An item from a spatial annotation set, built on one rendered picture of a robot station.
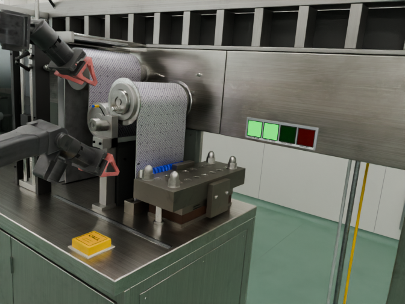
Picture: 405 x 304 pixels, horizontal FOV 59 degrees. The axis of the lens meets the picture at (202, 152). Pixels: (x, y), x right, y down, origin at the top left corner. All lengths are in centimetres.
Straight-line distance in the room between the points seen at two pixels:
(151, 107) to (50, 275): 57
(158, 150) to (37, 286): 54
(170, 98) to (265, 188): 283
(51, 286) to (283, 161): 298
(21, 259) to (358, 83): 112
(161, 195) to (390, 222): 283
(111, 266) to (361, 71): 84
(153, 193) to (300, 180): 282
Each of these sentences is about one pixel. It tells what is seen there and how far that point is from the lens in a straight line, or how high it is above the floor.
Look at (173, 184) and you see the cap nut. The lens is 103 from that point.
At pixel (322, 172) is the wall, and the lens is 366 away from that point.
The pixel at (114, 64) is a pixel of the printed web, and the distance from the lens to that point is 136.
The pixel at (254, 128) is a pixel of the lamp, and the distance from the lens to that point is 123.
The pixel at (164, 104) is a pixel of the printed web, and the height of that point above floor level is 125.
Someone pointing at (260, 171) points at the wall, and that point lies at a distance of 393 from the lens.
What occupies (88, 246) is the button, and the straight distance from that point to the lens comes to 94.
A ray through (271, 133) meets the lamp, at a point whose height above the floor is 118.
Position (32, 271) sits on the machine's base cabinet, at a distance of 123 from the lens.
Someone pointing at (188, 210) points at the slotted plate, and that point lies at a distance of 109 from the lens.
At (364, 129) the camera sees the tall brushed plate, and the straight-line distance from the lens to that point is 112.
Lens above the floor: 136
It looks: 12 degrees down
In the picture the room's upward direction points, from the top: 4 degrees clockwise
